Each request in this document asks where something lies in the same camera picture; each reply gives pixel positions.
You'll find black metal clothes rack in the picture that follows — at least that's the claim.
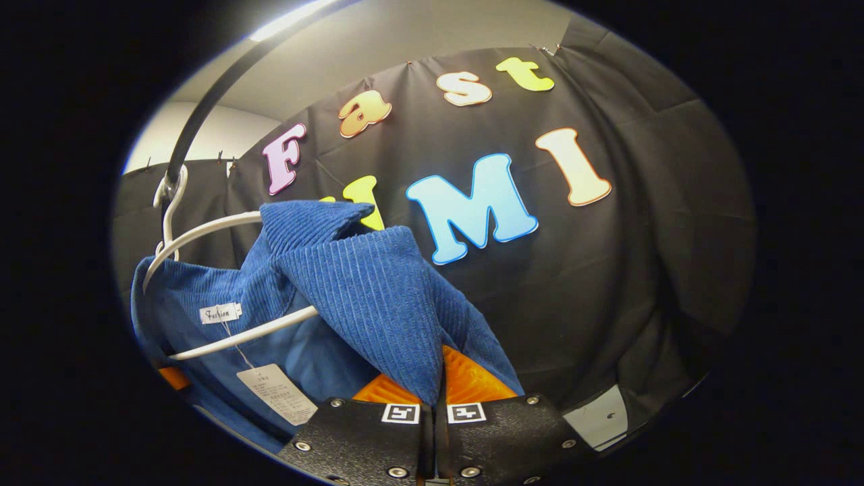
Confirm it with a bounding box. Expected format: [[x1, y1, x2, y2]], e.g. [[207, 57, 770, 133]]
[[161, 0, 362, 244]]

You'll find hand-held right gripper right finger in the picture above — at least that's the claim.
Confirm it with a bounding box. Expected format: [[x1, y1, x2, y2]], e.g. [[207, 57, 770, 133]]
[[435, 346, 599, 486]]

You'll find grey paper hang tag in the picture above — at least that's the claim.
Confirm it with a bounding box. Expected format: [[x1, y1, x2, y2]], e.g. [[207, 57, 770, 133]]
[[236, 364, 319, 427]]

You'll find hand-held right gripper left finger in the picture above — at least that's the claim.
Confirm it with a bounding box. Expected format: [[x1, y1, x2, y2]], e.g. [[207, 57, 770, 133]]
[[277, 373, 436, 486]]

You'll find white clothes hanger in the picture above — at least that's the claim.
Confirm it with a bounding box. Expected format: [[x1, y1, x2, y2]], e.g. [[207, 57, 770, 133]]
[[142, 164, 319, 362]]

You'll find blue corduroy jacket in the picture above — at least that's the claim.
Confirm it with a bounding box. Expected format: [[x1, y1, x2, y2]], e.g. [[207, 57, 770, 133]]
[[130, 200, 526, 456]]

